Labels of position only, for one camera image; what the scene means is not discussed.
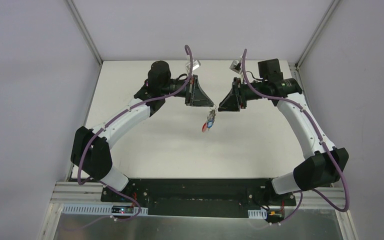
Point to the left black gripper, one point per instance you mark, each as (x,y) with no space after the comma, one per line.
(189,90)

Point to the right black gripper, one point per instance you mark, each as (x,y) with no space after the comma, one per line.
(237,95)

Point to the keyring with coloured keys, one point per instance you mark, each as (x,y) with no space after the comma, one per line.
(210,119)

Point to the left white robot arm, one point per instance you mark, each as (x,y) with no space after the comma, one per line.
(91,151)

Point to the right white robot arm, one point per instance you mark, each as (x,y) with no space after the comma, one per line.
(323,163)

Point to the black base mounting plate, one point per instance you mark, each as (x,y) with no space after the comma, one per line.
(200,197)

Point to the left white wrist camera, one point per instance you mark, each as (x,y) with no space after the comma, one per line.
(192,66)

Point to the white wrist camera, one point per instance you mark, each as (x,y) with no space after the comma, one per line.
(236,66)
(192,66)

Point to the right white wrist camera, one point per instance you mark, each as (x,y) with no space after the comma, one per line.
(236,66)

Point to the aluminium frame rail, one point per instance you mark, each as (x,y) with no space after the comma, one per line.
(90,193)

